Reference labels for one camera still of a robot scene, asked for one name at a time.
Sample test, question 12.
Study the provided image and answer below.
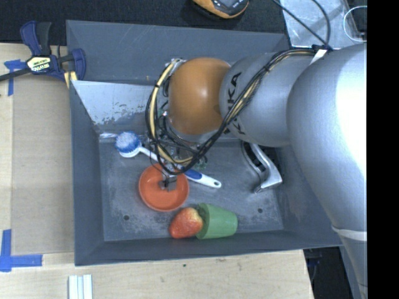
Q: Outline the grey metal bin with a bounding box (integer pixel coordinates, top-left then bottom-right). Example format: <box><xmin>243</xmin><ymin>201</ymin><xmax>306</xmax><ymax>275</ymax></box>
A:
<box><xmin>65</xmin><ymin>19</ymin><xmax>344</xmax><ymax>267</ymax></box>

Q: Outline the blue and white dish brush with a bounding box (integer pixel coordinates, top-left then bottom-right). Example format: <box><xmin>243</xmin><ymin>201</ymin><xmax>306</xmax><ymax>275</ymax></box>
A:
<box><xmin>114</xmin><ymin>131</ymin><xmax>223</xmax><ymax>189</ymax></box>

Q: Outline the orange round bowl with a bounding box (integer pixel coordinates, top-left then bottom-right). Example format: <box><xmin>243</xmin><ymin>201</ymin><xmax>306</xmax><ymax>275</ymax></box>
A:
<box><xmin>138</xmin><ymin>163</ymin><xmax>190</xmax><ymax>212</ymax></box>

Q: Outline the red toy strawberry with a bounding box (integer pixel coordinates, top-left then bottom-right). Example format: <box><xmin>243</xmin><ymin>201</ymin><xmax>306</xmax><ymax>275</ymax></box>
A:
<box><xmin>168</xmin><ymin>206</ymin><xmax>204</xmax><ymax>240</ymax></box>

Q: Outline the green plastic cup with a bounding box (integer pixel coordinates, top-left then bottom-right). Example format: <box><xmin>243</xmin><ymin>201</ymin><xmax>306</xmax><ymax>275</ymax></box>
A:
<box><xmin>195</xmin><ymin>202</ymin><xmax>239</xmax><ymax>240</ymax></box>

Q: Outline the pale wood flat board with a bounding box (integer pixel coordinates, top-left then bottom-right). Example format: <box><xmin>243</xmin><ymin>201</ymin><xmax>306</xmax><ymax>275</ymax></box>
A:
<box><xmin>11</xmin><ymin>75</ymin><xmax>76</xmax><ymax>257</ymax></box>

